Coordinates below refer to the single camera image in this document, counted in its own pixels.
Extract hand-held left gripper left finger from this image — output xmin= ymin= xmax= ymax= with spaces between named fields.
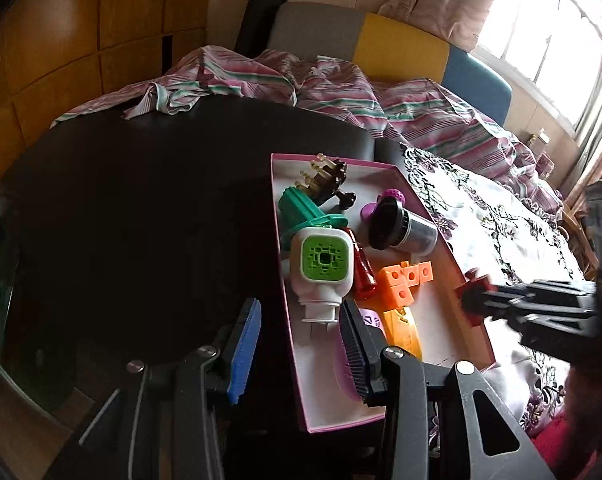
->
xmin=46 ymin=297 xmax=264 ymax=480

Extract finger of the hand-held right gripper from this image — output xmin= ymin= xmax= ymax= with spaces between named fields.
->
xmin=511 ymin=310 xmax=599 ymax=361
xmin=481 ymin=280 xmax=599 ymax=313

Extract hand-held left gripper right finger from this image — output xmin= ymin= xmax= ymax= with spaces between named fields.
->
xmin=338 ymin=299 xmax=554 ymax=480

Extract pink brush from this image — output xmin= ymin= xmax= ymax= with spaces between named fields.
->
xmin=333 ymin=307 xmax=382 ymax=401

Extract orange yellow toy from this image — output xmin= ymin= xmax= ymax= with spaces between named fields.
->
xmin=381 ymin=305 xmax=424 ymax=361

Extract white box with pink rim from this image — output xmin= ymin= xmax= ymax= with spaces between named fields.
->
xmin=270 ymin=152 xmax=496 ymax=433

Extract red block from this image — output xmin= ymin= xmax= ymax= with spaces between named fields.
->
xmin=453 ymin=270 xmax=492 ymax=326

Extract red translucent plastic piece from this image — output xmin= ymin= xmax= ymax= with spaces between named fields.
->
xmin=345 ymin=227 xmax=379 ymax=301

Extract orange building blocks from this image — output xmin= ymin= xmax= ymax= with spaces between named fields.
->
xmin=376 ymin=260 xmax=436 ymax=310

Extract white device with green face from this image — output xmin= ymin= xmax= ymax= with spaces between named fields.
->
xmin=288 ymin=226 xmax=356 ymax=326

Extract black cylinder filter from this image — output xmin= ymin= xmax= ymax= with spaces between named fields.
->
xmin=368 ymin=197 xmax=439 ymax=256

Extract purple silicone nub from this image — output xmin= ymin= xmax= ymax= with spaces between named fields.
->
xmin=360 ymin=187 xmax=406 ymax=223

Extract green ribbed plastic plunger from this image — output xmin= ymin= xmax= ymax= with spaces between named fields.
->
xmin=278 ymin=186 xmax=349 ymax=236

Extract brown massage comb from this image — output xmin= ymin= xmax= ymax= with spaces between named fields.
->
xmin=298 ymin=152 xmax=356 ymax=211

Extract person's right forearm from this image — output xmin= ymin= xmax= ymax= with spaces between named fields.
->
xmin=566 ymin=357 xmax=602 ymax=461

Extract white floral tablecloth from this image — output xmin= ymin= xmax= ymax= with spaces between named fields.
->
xmin=398 ymin=141 xmax=589 ymax=456

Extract person's red garment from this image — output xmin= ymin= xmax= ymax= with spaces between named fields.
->
xmin=526 ymin=410 xmax=602 ymax=480

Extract pink striped blanket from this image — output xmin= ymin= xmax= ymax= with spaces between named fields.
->
xmin=51 ymin=45 xmax=564 ymax=211

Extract window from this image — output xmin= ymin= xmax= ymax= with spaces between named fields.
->
xmin=473 ymin=0 xmax=602 ymax=131

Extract grey yellow blue headboard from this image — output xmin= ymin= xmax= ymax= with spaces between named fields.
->
xmin=266 ymin=2 xmax=512 ymax=126

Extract black rolled mat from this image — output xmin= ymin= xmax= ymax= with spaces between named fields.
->
xmin=236 ymin=0 xmax=288 ymax=58

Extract wooden wardrobe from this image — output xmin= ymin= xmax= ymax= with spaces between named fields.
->
xmin=0 ymin=0 xmax=216 ymax=201

